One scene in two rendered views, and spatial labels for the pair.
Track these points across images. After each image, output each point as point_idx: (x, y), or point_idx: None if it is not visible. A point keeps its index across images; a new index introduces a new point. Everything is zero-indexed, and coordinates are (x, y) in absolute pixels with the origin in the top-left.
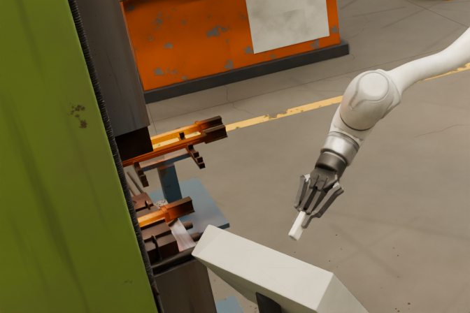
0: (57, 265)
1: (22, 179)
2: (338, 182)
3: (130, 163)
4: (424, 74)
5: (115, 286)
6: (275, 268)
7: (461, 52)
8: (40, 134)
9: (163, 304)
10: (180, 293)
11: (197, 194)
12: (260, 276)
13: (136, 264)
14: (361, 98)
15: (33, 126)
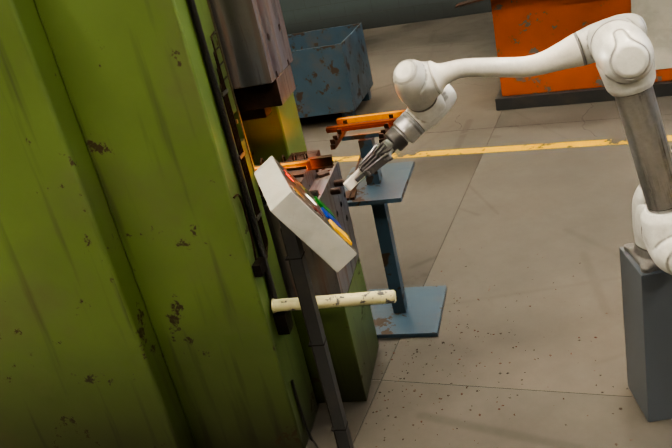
0: (166, 155)
1: (145, 93)
2: (393, 151)
3: (335, 130)
4: (473, 70)
5: (204, 181)
6: (274, 185)
7: (543, 58)
8: (154, 65)
9: None
10: None
11: (400, 173)
12: (266, 189)
13: (217, 170)
14: (394, 80)
15: (150, 59)
